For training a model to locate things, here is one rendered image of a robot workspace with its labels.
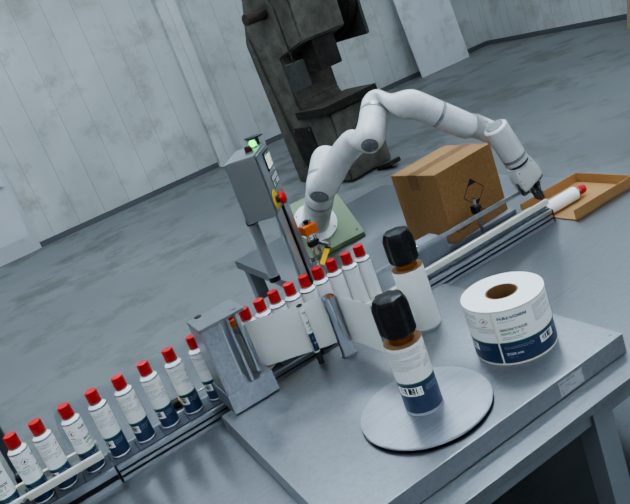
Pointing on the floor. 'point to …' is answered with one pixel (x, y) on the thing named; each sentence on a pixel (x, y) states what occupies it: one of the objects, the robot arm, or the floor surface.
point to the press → (309, 74)
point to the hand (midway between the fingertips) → (538, 193)
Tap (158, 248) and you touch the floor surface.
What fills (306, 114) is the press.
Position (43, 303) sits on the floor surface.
